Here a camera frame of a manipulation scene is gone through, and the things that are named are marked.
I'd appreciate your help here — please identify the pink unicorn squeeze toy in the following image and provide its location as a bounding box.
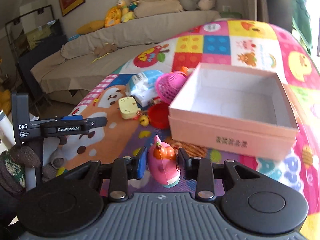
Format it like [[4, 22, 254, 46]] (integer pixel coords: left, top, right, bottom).
[[147, 135, 181, 188]]

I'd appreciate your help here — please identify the yellow cheese toy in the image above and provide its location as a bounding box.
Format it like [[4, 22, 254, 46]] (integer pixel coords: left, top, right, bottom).
[[118, 96, 141, 120]]

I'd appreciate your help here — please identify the pink plastic basket scoop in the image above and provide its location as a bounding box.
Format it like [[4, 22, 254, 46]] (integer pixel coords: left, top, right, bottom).
[[155, 72, 187, 104]]

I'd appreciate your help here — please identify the gloved left hand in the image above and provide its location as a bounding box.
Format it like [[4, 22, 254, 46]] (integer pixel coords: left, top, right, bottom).
[[1, 136, 67, 202]]

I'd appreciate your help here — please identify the red plastic bowl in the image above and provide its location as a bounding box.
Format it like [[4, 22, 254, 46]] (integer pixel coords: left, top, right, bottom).
[[148, 102, 170, 129]]

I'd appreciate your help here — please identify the brown plush toy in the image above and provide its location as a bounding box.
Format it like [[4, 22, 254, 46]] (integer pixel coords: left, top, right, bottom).
[[93, 43, 118, 57]]

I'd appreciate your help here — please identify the beige covered sofa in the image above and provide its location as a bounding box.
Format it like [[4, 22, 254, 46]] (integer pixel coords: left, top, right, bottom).
[[30, 10, 220, 105]]

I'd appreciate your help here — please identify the white battery charger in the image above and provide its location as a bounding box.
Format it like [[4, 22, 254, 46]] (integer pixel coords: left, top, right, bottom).
[[134, 89, 158, 107]]

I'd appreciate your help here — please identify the pink cardboard box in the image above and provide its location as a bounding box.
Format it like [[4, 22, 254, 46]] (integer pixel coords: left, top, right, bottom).
[[169, 63, 298, 161]]

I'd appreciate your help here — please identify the blue white tissue pack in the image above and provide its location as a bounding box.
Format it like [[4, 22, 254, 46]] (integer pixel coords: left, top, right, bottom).
[[125, 70, 163, 96]]

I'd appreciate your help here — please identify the yellow pillow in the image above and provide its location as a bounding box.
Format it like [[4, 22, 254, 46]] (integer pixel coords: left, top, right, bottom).
[[76, 20, 105, 35]]

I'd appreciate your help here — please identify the glass fish tank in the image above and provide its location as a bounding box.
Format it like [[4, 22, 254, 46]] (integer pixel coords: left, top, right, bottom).
[[5, 5, 65, 59]]

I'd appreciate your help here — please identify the orange plastic toy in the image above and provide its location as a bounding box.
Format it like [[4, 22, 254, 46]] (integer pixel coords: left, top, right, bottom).
[[180, 66, 195, 76]]

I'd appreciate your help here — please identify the yellow orange backpack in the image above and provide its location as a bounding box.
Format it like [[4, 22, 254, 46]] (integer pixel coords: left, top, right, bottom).
[[105, 6, 121, 28]]

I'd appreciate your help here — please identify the yellow duck plush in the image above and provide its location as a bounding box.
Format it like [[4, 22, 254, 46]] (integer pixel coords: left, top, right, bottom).
[[117, 0, 136, 22]]

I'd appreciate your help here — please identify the colourful play mat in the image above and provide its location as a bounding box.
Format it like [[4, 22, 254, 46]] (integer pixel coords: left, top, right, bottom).
[[60, 20, 319, 239]]

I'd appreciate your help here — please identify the beige cushion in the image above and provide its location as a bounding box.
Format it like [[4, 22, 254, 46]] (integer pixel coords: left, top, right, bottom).
[[133, 0, 184, 18]]

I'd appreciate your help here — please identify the green hanging towel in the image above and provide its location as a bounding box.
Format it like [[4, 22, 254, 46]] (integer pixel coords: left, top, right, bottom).
[[292, 0, 312, 54]]

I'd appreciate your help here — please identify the dark curtain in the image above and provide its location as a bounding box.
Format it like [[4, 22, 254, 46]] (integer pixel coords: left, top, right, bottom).
[[266, 0, 293, 32]]

